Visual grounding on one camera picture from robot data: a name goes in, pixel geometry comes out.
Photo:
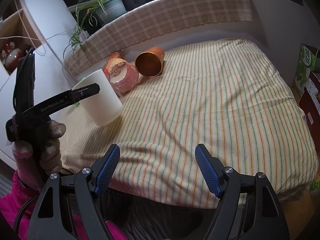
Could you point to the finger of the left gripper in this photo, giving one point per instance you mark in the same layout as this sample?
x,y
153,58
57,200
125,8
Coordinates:
x,y
82,93

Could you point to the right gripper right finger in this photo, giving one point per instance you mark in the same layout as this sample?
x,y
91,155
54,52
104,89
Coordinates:
x,y
262,218

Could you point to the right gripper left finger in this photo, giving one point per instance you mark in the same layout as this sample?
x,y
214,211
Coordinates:
x,y
52,217

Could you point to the white plastic cup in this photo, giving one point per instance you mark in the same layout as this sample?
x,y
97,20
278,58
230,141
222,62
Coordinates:
x,y
105,106

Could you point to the pink sleeve forearm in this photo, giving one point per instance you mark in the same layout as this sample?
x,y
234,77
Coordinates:
x,y
11,204

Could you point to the green plastic cup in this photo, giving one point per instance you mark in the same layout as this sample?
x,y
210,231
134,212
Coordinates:
x,y
77,103

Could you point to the red orange printed cup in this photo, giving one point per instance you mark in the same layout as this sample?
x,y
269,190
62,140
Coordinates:
x,y
122,75

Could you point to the left hand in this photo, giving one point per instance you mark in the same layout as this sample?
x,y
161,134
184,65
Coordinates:
x,y
34,167

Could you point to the red white vase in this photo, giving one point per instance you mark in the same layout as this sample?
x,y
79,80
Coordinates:
x,y
10,55

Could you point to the potted spider plant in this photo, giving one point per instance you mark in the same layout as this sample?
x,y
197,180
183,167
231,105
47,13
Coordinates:
x,y
91,13

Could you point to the wooden shelf niche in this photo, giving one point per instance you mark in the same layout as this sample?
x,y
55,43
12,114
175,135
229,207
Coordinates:
x,y
20,28

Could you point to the striped yellow table cloth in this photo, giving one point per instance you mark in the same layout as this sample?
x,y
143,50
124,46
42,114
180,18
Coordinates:
x,y
225,94

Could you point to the red gift box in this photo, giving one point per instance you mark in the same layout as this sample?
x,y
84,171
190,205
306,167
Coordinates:
x,y
309,103

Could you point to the green cardboard box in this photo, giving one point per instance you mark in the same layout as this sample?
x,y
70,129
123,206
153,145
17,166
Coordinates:
x,y
308,59

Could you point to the plaid beige sill cloth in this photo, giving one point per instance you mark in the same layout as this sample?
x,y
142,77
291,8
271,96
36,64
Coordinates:
x,y
152,20

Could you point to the copper cup near wall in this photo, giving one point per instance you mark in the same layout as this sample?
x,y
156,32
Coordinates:
x,y
115,55

